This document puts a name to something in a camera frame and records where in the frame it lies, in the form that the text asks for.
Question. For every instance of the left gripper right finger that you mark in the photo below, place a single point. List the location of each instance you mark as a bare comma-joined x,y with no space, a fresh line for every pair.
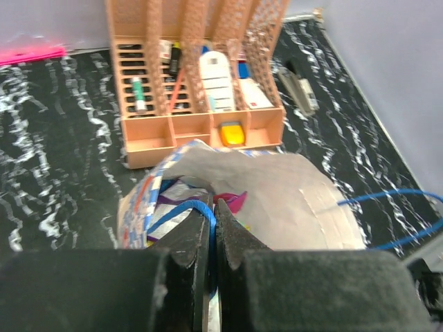
261,289

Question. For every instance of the checkered paper bag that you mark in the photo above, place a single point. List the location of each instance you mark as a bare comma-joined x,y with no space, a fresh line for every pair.
283,199

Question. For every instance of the pink marker strip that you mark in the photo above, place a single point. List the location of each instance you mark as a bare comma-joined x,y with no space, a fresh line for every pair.
32,54

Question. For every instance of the peach desk organizer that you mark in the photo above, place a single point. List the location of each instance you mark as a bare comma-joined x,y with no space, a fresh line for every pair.
153,40

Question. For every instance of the black grey stapler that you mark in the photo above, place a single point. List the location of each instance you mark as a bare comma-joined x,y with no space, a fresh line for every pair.
298,87

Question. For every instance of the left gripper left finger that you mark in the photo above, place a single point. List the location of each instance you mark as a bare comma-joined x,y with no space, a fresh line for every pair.
162,288

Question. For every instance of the white label bottle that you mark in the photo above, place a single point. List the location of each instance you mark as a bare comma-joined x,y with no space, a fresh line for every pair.
217,81

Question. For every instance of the red pen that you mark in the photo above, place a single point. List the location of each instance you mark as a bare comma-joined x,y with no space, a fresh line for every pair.
175,92

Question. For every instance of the white small box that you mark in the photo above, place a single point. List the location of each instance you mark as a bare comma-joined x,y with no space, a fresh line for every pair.
253,95

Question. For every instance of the green white glue stick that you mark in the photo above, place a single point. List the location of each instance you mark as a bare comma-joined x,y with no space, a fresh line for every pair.
139,98

